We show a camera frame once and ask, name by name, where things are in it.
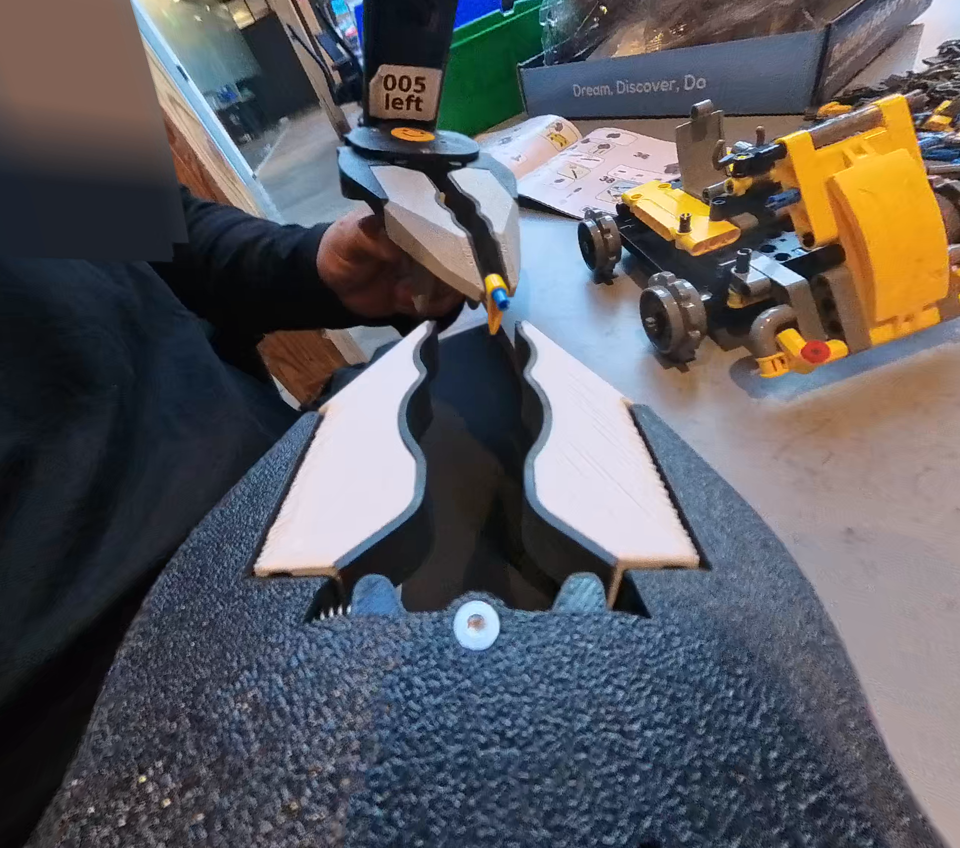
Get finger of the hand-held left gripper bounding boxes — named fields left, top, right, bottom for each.
left=371, top=165, right=489, bottom=305
left=448, top=165, right=523, bottom=295

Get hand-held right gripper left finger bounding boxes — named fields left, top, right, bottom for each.
left=253, top=320, right=441, bottom=579

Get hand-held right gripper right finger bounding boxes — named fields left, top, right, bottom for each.
left=516, top=321, right=702, bottom=600

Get person's left forearm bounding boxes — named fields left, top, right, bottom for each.
left=150, top=188, right=354, bottom=331

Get person's left hand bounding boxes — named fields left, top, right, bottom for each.
left=316, top=210, right=468, bottom=322

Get green storage bin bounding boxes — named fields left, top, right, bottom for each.
left=438, top=0, right=546, bottom=138

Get instruction booklet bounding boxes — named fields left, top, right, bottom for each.
left=476, top=115, right=685, bottom=220

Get person's legs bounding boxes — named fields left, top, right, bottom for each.
left=322, top=326, right=556, bottom=612

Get wooden panel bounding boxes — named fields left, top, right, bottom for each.
left=258, top=329, right=370, bottom=408

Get clear plastic bag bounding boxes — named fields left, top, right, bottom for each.
left=538, top=0, right=603, bottom=66

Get dark blue kit box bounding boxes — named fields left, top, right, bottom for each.
left=498, top=0, right=960, bottom=120

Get yellow toy brick car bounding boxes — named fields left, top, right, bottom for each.
left=577, top=94, right=960, bottom=380

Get pile of small black pieces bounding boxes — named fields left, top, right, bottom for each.
left=817, top=41, right=960, bottom=144

